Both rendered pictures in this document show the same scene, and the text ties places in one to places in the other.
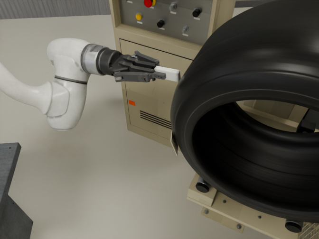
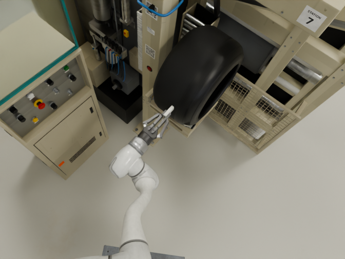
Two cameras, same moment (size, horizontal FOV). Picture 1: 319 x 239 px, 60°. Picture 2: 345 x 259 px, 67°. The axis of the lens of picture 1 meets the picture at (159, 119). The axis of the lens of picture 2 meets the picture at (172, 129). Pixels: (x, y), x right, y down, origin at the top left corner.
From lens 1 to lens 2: 108 cm
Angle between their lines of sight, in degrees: 46
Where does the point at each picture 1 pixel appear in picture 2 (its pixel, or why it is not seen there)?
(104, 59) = (148, 139)
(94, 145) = (71, 210)
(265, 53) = (214, 72)
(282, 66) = (221, 70)
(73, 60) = (138, 158)
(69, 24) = not seen: outside the picture
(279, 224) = not seen: hidden behind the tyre
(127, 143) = (80, 183)
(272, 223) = not seen: hidden behind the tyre
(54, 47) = (123, 168)
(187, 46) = (78, 97)
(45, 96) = (151, 181)
